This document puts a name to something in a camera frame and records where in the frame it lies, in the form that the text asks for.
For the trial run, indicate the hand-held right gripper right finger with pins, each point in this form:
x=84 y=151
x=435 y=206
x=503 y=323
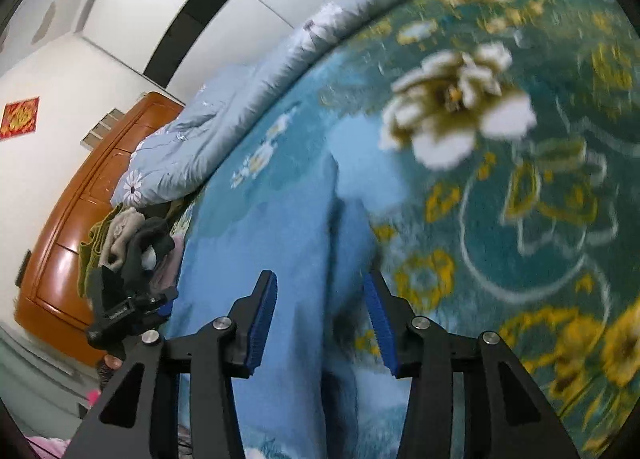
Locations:
x=382 y=324

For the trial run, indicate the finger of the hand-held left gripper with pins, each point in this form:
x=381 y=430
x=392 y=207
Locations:
x=165 y=306

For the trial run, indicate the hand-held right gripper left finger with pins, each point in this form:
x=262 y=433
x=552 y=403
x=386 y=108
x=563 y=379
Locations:
x=262 y=319

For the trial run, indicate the blue fleece garment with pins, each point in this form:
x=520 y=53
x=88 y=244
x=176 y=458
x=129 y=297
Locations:
x=300 y=249

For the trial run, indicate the pale pink cloth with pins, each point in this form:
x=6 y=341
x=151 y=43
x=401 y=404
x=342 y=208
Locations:
x=167 y=269

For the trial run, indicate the green knit cloth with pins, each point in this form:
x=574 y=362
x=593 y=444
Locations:
x=92 y=249

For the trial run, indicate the wooden headboard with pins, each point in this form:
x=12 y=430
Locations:
x=60 y=264

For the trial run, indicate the beige cloth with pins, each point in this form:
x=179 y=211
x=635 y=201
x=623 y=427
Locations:
x=122 y=234

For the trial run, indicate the green floral blanket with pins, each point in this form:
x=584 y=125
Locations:
x=500 y=249

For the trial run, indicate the bright pink cloth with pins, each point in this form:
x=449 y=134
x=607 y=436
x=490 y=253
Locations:
x=55 y=439

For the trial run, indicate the grey-blue daisy quilt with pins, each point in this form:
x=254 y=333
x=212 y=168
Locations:
x=225 y=114

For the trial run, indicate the white wardrobe with black stripe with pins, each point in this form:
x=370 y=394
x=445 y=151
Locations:
x=150 y=4

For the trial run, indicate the white slatted frame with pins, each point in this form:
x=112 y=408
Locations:
x=102 y=126

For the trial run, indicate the red wall decoration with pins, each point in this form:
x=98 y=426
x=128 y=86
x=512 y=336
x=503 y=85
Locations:
x=19 y=118

